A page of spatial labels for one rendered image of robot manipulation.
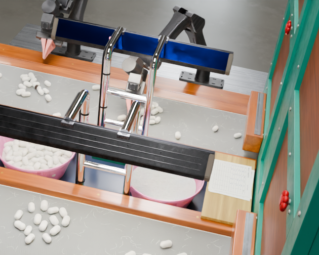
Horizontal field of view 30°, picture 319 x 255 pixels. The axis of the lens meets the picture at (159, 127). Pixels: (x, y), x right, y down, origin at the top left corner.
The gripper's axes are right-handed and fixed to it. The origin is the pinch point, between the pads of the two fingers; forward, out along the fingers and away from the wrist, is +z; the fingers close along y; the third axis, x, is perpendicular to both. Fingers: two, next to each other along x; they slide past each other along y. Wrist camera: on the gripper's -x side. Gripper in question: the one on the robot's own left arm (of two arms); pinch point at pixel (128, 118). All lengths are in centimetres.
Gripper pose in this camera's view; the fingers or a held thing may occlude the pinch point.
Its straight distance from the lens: 218.2
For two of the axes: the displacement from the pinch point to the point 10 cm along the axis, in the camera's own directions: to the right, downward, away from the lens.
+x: 0.3, 2.5, 9.7
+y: 9.7, 2.1, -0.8
